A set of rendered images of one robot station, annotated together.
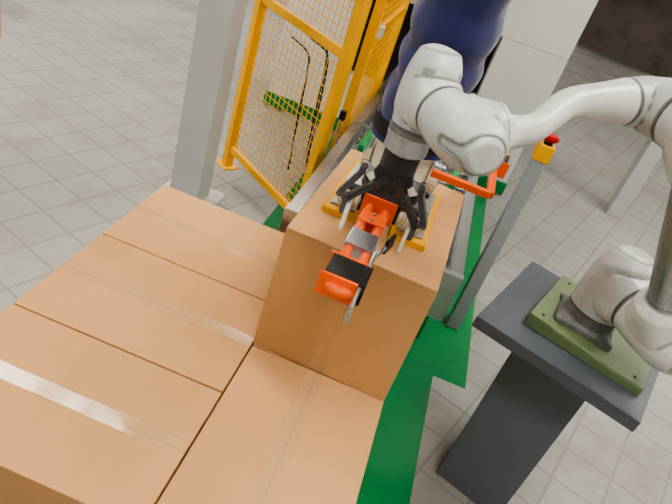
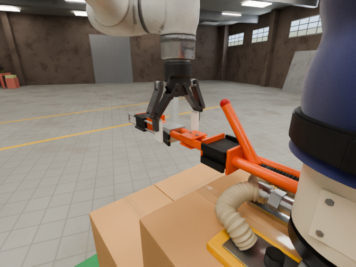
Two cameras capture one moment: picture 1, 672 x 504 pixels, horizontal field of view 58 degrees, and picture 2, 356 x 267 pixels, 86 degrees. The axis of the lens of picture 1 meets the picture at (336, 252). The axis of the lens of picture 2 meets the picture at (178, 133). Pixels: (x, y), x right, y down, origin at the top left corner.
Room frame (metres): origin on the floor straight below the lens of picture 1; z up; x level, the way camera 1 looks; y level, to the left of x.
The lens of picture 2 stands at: (1.52, -0.43, 1.27)
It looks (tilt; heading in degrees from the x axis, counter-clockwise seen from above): 20 degrees down; 136
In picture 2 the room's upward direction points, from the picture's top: straight up
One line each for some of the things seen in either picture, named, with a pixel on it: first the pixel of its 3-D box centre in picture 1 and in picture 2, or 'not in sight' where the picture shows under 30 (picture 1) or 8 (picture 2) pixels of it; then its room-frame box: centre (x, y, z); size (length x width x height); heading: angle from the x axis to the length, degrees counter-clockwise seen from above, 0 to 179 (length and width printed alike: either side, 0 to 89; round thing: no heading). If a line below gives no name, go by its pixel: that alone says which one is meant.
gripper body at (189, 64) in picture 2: (395, 171); (177, 79); (1.14, -0.06, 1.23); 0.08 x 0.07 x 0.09; 85
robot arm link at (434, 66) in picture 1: (431, 90); (172, 0); (1.12, -0.07, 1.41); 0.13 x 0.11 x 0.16; 29
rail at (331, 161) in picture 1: (354, 135); not in sight; (3.10, 0.12, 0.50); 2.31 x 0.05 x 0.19; 175
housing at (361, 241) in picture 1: (359, 247); (170, 131); (1.09, -0.04, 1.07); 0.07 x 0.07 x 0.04; 85
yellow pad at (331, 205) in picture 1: (356, 185); not in sight; (1.56, 0.01, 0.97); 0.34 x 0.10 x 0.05; 175
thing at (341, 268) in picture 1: (341, 277); (150, 120); (0.95, -0.03, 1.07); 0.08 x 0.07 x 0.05; 175
